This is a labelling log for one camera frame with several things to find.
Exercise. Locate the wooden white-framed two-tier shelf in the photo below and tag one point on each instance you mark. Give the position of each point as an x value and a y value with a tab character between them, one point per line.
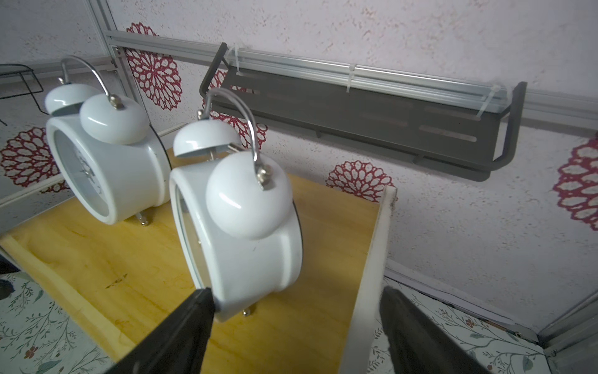
119	282

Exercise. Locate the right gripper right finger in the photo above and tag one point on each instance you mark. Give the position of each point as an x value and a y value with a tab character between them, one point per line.
416	344

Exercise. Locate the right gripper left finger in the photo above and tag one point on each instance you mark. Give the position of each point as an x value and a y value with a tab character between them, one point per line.
179	343

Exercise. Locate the dark grey wall shelf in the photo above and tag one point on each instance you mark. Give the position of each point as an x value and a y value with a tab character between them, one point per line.
462	142

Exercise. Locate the black wire wall rack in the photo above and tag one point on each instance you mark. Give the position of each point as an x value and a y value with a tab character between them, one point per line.
19	80

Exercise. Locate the white twin-bell clock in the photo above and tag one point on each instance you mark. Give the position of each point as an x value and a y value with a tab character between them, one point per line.
234	211
105	146

